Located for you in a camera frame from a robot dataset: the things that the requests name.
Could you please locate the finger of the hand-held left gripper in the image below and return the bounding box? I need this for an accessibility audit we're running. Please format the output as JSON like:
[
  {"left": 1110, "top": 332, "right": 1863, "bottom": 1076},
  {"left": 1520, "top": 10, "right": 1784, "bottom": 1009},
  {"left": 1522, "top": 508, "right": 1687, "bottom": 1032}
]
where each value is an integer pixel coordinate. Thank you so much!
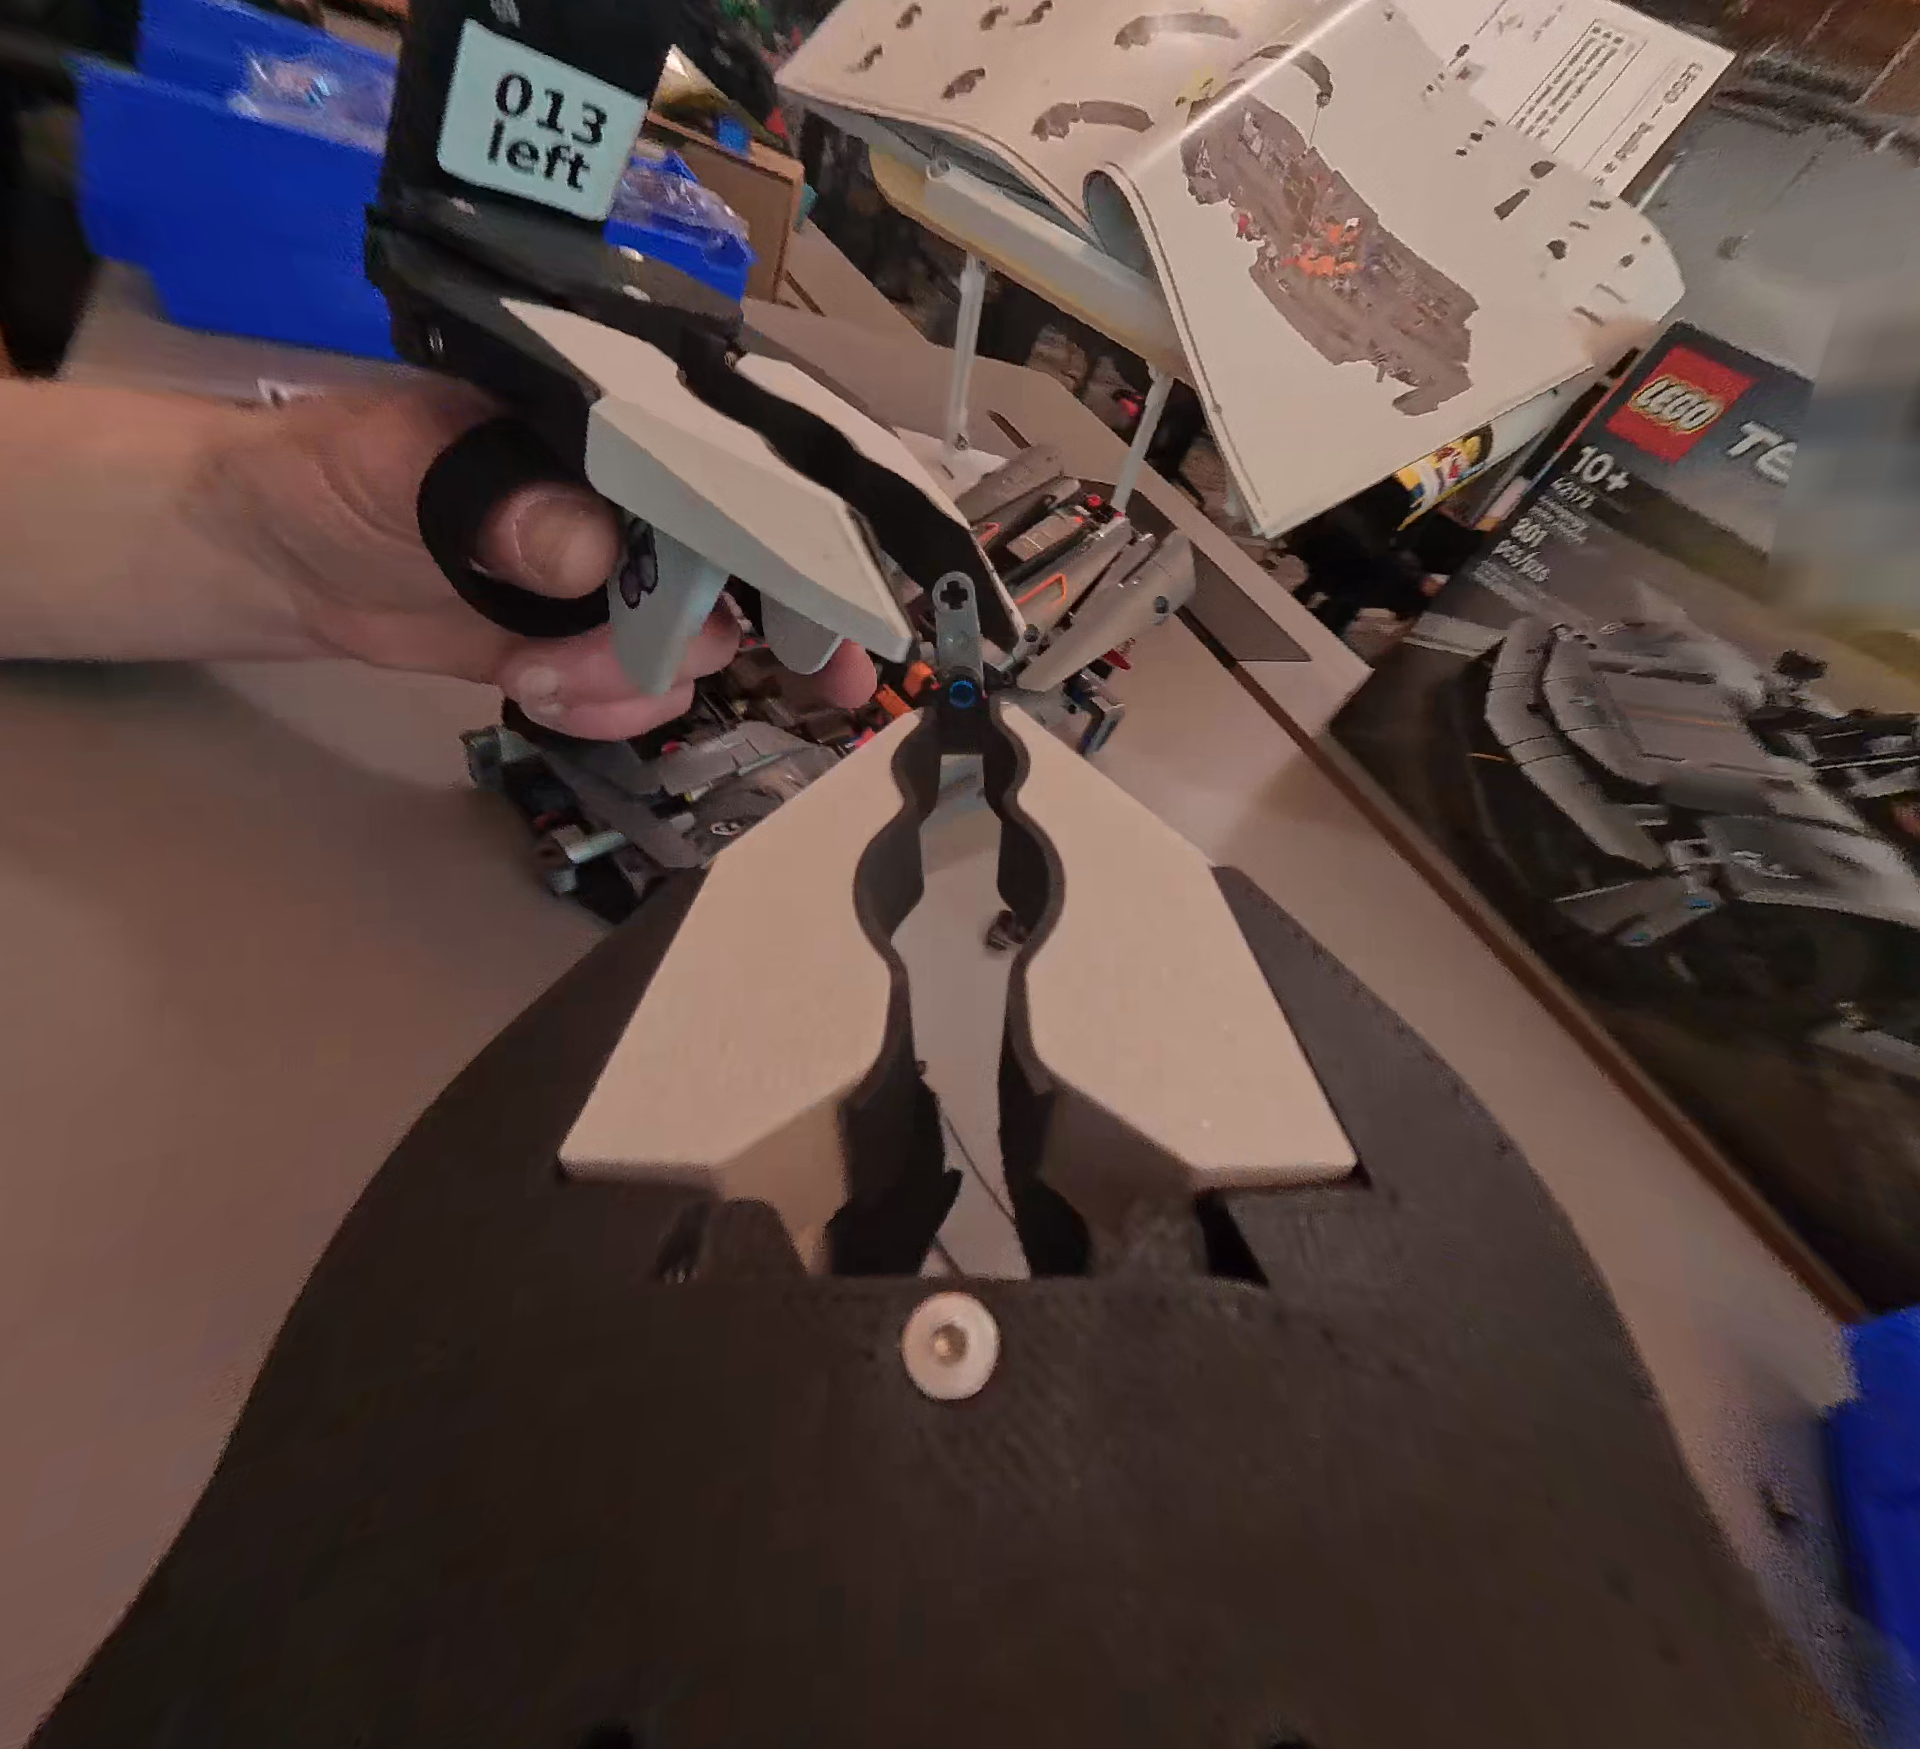
[
  {"left": 682, "top": 346, "right": 992, "bottom": 619},
  {"left": 499, "top": 297, "right": 921, "bottom": 667}
]

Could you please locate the person's left forearm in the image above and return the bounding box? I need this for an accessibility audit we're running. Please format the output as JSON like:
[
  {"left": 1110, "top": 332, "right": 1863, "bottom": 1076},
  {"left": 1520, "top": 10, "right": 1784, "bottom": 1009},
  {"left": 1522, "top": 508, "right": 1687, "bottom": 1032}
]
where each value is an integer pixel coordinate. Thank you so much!
[{"left": 0, "top": 377, "right": 241, "bottom": 662}]

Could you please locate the person's left hand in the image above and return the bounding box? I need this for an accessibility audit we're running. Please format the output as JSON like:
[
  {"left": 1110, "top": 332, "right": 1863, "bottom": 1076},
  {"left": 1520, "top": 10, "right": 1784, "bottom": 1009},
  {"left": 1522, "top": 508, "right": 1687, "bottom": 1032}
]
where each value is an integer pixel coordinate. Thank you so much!
[{"left": 209, "top": 377, "right": 884, "bottom": 744}]

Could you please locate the cardboard box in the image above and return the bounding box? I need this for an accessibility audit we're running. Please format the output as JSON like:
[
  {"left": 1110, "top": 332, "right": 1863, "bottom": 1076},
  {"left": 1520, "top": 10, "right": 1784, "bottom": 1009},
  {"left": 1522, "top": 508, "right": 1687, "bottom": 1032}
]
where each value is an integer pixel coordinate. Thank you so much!
[{"left": 644, "top": 115, "right": 811, "bottom": 301}]

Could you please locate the blue storage bin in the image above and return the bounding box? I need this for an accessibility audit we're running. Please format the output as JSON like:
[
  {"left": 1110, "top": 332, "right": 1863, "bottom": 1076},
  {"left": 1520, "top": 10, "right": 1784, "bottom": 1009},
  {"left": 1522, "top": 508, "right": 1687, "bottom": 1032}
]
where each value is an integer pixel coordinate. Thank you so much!
[
  {"left": 1822, "top": 1305, "right": 1920, "bottom": 1676},
  {"left": 74, "top": 0, "right": 406, "bottom": 362},
  {"left": 607, "top": 150, "right": 760, "bottom": 301}
]

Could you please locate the small grey lego beam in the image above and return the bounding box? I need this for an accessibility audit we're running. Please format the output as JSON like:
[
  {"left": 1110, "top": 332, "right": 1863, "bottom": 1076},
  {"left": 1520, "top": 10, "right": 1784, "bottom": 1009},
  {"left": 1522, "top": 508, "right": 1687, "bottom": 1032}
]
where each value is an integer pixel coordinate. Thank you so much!
[{"left": 927, "top": 569, "right": 992, "bottom": 715}]

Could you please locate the grey lego car model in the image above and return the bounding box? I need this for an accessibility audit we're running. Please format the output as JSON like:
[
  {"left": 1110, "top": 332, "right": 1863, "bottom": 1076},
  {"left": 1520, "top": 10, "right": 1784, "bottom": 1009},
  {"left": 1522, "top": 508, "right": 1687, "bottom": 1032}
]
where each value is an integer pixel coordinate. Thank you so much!
[{"left": 457, "top": 451, "right": 1202, "bottom": 927}]

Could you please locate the dark lego set box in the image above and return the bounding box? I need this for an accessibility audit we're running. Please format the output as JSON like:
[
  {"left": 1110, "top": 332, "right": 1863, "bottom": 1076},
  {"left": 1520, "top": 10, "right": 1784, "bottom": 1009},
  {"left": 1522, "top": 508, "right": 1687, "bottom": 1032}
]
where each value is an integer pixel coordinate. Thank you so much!
[{"left": 1327, "top": 316, "right": 1920, "bottom": 1315}]

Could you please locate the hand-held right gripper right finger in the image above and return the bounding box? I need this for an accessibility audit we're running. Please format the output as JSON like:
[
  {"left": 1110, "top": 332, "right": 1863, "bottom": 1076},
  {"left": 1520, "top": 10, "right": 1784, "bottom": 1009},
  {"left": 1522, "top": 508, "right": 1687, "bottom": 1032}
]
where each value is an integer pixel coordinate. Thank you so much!
[{"left": 981, "top": 702, "right": 1362, "bottom": 1278}]

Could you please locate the pale grey booklet stand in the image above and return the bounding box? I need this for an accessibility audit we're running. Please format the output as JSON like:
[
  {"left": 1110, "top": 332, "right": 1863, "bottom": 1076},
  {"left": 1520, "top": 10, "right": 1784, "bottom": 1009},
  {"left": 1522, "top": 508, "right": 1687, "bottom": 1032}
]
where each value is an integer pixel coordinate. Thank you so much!
[{"left": 867, "top": 135, "right": 1202, "bottom": 513}]

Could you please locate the lego instruction booklet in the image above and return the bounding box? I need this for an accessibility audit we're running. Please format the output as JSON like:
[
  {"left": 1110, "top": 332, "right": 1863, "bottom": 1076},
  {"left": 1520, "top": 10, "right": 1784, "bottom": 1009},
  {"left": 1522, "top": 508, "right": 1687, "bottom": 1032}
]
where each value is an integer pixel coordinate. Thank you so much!
[{"left": 772, "top": 0, "right": 1742, "bottom": 538}]

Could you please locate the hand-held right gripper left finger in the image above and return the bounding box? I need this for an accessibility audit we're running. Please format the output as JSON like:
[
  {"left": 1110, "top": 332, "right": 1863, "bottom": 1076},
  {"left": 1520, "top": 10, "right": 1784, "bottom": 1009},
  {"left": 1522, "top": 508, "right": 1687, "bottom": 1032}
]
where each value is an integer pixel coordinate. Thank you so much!
[{"left": 557, "top": 705, "right": 961, "bottom": 1278}]

